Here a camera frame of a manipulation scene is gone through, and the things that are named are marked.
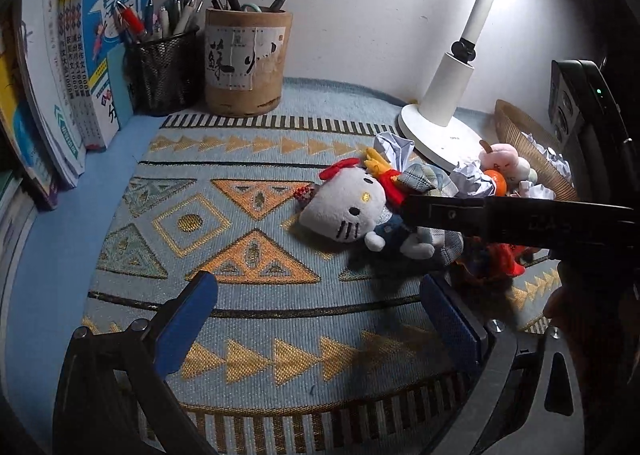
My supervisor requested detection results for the bunch of coloured pens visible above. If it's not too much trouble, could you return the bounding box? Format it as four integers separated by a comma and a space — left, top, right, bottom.
111, 0, 207, 43

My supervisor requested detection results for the person's right hand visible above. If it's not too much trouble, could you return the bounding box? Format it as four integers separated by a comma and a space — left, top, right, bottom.
542, 257, 640, 378

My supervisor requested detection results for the yellow purple book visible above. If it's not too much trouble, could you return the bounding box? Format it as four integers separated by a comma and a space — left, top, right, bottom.
0, 20, 58, 211

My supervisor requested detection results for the thin workbooks set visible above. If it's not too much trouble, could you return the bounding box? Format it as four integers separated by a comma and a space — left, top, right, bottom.
57, 0, 101, 151

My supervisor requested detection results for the white cat plush toy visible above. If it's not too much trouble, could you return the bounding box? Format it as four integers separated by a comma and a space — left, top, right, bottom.
298, 158, 436, 261

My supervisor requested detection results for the black mesh pen holder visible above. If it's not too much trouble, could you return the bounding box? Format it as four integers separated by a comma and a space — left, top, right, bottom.
124, 28, 201, 117

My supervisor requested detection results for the patterned blue woven mat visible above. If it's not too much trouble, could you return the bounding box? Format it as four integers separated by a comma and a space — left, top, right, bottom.
82, 76, 571, 455

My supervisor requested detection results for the red yellow plush toy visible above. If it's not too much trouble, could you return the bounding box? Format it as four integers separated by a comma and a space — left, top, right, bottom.
364, 148, 408, 208

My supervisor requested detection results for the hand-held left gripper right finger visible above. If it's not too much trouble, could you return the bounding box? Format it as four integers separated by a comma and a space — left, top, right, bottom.
419, 273, 586, 455

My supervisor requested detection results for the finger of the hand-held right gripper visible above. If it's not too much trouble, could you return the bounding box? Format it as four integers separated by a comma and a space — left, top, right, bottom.
400, 192, 501, 238

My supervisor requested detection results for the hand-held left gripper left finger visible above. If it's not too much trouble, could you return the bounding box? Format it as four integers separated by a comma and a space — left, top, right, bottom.
52, 271, 219, 455

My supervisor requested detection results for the bunch of dark markers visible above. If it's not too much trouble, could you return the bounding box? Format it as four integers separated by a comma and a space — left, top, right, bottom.
210, 0, 291, 13

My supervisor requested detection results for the orange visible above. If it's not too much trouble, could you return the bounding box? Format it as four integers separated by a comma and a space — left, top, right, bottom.
482, 170, 508, 197

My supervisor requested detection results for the blue workbook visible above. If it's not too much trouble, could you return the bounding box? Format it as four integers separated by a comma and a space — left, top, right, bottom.
80, 0, 157, 148

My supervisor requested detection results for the woven wicker basket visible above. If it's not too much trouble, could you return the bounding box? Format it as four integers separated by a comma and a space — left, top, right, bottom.
494, 99, 581, 203

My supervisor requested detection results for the white desk lamp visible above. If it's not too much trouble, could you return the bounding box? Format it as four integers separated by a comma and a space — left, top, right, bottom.
397, 0, 601, 171

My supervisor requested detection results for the row of upright books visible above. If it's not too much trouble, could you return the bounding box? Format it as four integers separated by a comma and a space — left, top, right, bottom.
12, 0, 141, 176

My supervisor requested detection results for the stack of books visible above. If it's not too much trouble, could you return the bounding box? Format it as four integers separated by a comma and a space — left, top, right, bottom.
0, 175, 36, 256

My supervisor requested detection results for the bamboo pen holder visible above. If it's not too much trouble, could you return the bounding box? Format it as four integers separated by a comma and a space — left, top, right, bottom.
204, 6, 293, 117

